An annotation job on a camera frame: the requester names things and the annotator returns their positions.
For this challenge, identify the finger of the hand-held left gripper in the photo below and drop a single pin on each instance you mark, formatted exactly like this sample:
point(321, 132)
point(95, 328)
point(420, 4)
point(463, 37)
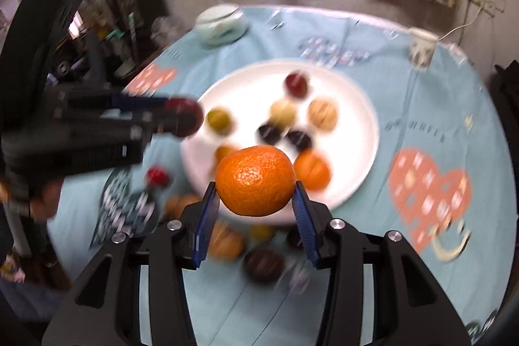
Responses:
point(138, 102)
point(129, 129)

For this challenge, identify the pale green lidded ceramic jar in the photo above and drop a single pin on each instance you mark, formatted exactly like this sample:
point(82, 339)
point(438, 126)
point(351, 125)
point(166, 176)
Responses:
point(221, 25)

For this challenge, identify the tan potato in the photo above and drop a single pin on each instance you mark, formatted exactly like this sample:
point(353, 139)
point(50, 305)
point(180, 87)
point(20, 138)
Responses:
point(178, 206)
point(227, 244)

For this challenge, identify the smooth yellow-orange tomato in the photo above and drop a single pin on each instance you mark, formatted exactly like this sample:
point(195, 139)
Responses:
point(222, 155)

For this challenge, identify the red cherry tomato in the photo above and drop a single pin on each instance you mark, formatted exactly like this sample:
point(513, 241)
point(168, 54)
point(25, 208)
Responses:
point(158, 175)

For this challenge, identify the tan peach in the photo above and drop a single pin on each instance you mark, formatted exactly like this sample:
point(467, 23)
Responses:
point(322, 113)

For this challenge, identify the small yellow-green plum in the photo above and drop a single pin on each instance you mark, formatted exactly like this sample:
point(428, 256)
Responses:
point(261, 233)

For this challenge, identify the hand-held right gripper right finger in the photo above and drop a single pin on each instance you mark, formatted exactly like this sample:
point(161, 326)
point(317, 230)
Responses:
point(305, 226)

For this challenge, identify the printed paper cup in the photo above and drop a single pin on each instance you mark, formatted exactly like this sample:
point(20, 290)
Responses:
point(421, 48)

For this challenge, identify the wrinkled dark passion fruit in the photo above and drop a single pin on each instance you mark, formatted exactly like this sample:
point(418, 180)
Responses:
point(263, 265)

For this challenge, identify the green-yellow citrus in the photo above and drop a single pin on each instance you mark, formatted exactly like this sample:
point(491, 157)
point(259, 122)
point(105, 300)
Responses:
point(219, 121)

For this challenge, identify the white plate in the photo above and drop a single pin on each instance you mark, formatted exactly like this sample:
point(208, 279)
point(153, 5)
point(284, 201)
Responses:
point(344, 151)

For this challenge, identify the person's left hand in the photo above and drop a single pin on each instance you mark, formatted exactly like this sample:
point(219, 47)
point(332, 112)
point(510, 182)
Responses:
point(46, 200)

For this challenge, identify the black hat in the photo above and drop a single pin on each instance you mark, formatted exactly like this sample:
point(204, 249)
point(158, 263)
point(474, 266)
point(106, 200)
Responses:
point(507, 82)

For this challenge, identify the clear plastic bag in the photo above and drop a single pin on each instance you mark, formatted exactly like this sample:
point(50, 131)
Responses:
point(164, 30)

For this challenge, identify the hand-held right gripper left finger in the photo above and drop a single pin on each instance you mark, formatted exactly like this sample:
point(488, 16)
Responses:
point(204, 226)

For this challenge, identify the red plum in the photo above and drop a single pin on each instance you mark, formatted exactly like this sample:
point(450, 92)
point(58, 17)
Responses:
point(184, 117)
point(296, 83)

